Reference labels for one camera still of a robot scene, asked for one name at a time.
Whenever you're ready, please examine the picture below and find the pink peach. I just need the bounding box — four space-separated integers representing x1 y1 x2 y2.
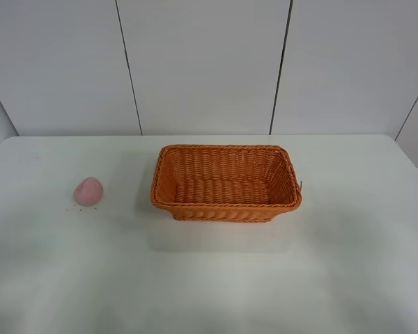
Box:
73 177 104 207

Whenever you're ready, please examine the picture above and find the orange woven basket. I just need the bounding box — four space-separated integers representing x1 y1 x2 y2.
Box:
150 144 302 223

